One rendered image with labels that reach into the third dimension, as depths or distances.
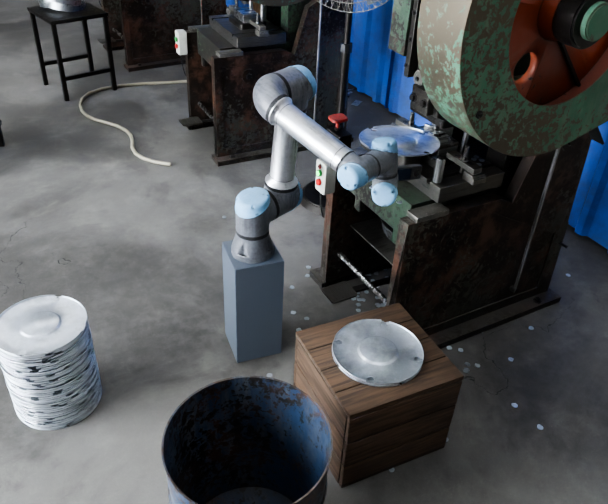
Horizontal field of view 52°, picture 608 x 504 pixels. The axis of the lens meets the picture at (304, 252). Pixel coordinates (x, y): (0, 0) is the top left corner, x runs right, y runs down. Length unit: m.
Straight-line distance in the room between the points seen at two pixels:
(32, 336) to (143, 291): 0.78
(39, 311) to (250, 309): 0.71
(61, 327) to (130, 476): 0.52
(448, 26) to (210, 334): 1.52
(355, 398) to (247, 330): 0.63
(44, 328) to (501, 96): 1.55
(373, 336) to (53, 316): 1.05
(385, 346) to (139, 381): 0.94
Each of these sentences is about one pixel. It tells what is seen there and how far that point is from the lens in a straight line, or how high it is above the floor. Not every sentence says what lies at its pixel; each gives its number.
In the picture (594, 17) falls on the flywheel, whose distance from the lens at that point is 1.88.
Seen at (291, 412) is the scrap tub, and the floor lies 0.38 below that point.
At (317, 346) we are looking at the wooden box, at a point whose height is 0.35.
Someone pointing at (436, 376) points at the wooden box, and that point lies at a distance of 2.01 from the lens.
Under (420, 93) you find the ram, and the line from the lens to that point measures 2.29.
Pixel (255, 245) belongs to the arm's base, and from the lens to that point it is 2.17.
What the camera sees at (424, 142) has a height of 0.79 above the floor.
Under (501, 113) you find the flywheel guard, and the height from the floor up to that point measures 1.09.
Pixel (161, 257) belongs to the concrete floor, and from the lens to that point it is 3.02.
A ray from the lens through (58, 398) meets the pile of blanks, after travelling 2.25.
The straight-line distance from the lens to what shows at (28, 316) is 2.25.
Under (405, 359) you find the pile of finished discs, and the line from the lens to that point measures 2.02.
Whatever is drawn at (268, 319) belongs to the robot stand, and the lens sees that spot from 2.36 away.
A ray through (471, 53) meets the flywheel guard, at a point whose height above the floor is 1.27.
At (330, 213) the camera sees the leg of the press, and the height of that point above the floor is 0.39.
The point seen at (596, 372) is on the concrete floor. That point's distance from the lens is 2.76.
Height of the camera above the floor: 1.76
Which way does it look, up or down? 36 degrees down
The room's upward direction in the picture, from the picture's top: 3 degrees clockwise
